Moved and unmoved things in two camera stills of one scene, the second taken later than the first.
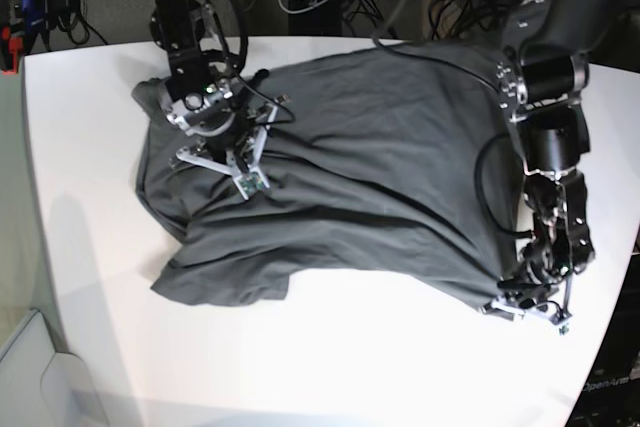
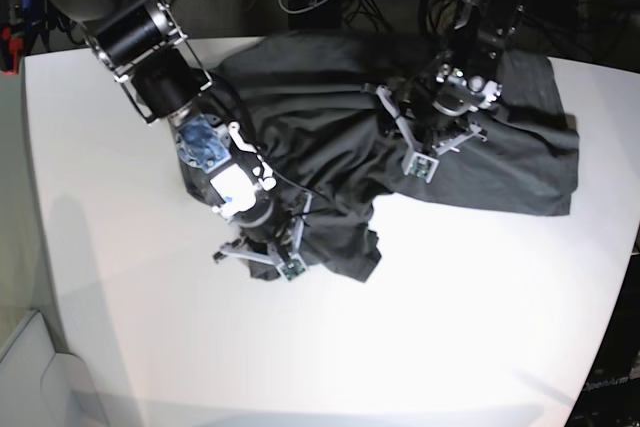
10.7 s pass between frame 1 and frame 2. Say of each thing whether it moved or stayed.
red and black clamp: stayed
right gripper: moved
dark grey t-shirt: moved
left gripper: moved
